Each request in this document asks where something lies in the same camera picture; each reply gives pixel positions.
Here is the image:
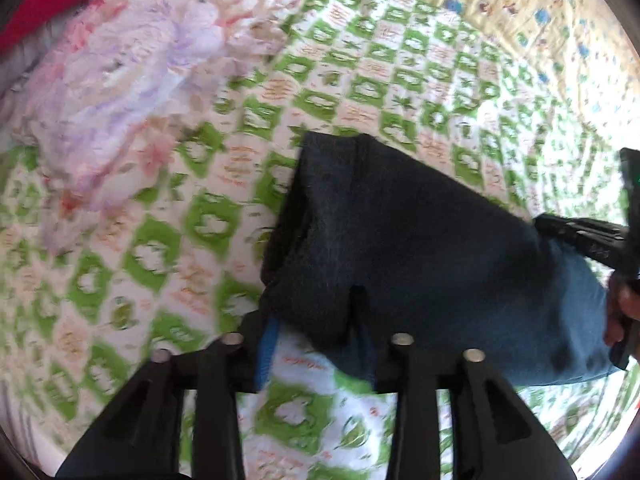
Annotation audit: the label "floral pink quilt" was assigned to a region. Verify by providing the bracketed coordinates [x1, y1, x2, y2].
[0, 0, 303, 256]

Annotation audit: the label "dark blue pants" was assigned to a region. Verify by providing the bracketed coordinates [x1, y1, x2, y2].
[259, 131, 621, 387]

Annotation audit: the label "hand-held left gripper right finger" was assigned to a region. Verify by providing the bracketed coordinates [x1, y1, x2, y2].
[350, 287, 578, 480]

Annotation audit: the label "yellow cartoon printed blanket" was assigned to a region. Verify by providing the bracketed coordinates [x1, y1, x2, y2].
[277, 0, 640, 126]

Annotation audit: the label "green patterned bed sheet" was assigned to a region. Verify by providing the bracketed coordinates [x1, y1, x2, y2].
[0, 0, 640, 480]

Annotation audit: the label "person's right hand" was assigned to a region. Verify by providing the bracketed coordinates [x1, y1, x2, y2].
[602, 272, 640, 348]

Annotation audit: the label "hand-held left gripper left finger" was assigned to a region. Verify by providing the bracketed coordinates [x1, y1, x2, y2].
[56, 310, 281, 480]

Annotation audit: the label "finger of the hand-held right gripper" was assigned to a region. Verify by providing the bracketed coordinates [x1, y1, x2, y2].
[534, 213, 628, 251]

